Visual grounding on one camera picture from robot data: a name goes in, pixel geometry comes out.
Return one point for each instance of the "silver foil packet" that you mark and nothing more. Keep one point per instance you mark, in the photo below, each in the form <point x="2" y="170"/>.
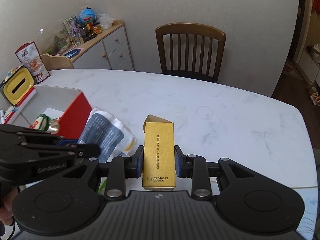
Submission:
<point x="54" y="126"/>

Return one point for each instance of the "dark jars on cabinet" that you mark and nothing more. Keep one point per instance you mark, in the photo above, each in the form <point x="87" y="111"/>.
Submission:
<point x="90" y="31"/>

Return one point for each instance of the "green white red toy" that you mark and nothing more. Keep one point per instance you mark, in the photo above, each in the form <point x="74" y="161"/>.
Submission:
<point x="41" y="123"/>

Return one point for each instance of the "white blue plastic packet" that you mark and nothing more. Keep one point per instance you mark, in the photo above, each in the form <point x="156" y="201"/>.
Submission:
<point x="112" y="136"/>

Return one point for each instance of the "yellow lid tissue box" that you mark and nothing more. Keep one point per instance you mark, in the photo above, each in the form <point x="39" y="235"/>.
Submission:
<point x="17" y="84"/>

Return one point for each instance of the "white wood sideboard cabinet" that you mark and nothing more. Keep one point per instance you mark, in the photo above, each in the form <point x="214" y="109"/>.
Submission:
<point x="109" y="50"/>

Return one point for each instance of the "red white snack bag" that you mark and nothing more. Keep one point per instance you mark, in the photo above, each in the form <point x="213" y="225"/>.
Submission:
<point x="28" y="55"/>

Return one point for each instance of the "person's hand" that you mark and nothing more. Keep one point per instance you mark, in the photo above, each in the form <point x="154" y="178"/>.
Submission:
<point x="6" y="215"/>

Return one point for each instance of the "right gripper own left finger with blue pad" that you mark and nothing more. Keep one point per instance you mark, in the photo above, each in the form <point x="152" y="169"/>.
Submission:
<point x="118" y="170"/>

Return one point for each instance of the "blue globe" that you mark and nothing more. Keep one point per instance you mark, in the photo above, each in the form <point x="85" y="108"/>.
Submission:
<point x="86" y="13"/>

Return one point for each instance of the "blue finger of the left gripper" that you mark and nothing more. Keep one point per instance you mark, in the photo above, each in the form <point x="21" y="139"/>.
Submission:
<point x="66" y="142"/>

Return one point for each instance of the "brown wooden chair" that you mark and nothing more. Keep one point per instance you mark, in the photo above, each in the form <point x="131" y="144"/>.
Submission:
<point x="190" y="50"/>

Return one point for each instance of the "clear plastic dome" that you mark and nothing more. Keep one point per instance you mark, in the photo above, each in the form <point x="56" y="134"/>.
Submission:
<point x="53" y="39"/>

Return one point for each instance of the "yellow small carton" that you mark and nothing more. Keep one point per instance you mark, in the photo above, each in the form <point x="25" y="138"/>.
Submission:
<point x="159" y="154"/>

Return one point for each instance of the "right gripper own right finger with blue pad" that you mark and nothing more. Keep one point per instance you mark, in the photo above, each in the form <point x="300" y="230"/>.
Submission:
<point x="198" y="170"/>

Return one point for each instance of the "red cardboard box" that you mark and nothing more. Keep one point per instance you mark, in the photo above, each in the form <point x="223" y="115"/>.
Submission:
<point x="67" y="107"/>

